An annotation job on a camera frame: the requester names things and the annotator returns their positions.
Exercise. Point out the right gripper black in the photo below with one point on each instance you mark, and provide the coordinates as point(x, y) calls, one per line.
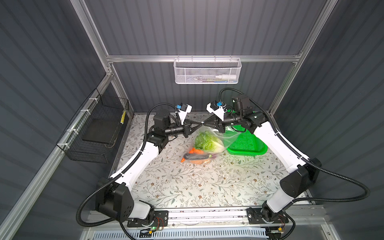
point(216, 121)

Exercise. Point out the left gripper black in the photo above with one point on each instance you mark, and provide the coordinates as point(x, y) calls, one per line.
point(186, 129)

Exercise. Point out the toy napa cabbage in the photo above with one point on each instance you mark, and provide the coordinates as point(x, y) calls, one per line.
point(209, 143)

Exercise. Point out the clear zip top bag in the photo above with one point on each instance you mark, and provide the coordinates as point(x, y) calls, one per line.
point(227, 138)

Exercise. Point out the toy orange carrot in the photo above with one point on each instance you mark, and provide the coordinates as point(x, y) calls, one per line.
point(192, 151)

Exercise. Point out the toy dark eggplant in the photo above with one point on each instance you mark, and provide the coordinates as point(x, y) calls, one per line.
point(190, 157)

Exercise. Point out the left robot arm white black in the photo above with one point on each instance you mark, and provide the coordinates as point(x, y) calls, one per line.
point(113, 196)

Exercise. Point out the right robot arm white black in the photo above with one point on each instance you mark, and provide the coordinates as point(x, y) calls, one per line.
point(303, 171)

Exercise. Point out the green plastic basket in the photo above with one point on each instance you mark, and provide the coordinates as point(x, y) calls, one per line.
point(246, 143)

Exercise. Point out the white marker pen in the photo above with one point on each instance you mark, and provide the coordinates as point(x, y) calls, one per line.
point(226, 77)

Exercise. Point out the yellow tag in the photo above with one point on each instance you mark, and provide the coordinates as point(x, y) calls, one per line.
point(123, 117)

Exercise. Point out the black flat pad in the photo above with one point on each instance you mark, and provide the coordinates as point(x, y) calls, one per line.
point(101, 131)

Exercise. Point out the white ribbed vent panel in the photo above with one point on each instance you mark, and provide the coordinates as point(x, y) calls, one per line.
point(248, 233)

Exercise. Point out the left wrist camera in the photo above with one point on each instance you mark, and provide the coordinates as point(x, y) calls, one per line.
point(182, 110)

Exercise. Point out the white wire mesh basket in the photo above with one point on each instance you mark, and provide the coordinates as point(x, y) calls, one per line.
point(202, 71)

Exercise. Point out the black wire cage basket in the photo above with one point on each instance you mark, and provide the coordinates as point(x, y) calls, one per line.
point(99, 107)

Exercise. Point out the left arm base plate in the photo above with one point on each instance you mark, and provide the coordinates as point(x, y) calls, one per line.
point(155, 218)

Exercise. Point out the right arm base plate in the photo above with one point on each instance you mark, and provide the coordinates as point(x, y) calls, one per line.
point(265, 216)

